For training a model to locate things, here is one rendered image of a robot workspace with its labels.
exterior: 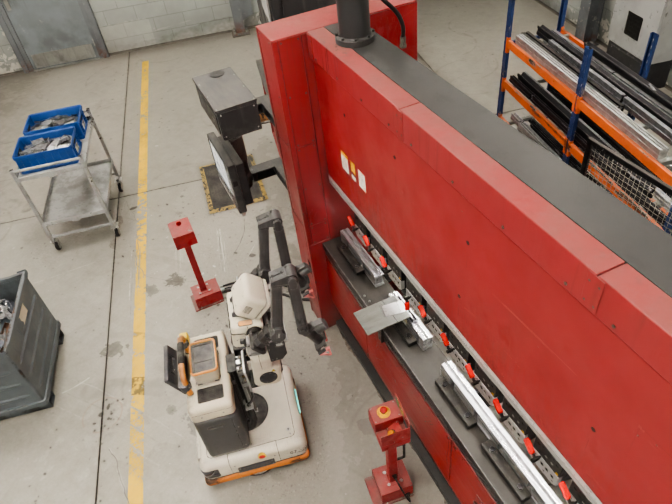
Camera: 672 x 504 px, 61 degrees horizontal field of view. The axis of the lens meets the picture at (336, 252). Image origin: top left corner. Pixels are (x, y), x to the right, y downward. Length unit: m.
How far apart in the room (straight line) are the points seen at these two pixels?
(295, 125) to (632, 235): 2.04
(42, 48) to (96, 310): 5.63
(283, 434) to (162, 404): 1.09
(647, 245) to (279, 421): 2.57
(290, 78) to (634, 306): 2.15
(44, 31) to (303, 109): 7.07
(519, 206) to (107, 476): 3.27
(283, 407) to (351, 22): 2.33
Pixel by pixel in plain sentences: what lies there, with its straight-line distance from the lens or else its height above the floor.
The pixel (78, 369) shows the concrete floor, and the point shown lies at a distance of 4.89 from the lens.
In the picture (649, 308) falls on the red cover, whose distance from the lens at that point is 1.62.
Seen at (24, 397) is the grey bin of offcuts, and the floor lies 0.24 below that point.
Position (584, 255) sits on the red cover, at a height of 2.30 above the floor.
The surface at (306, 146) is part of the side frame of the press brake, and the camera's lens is 3.38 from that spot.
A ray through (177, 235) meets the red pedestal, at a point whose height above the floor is 0.80.
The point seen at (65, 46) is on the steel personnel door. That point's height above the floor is 0.27.
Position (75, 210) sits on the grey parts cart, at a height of 0.33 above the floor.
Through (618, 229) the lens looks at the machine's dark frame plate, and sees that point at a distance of 1.81.
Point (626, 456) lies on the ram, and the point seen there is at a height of 1.74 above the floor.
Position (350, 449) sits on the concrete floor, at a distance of 3.89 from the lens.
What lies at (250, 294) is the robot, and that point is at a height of 1.38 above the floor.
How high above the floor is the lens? 3.44
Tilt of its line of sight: 43 degrees down
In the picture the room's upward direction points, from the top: 8 degrees counter-clockwise
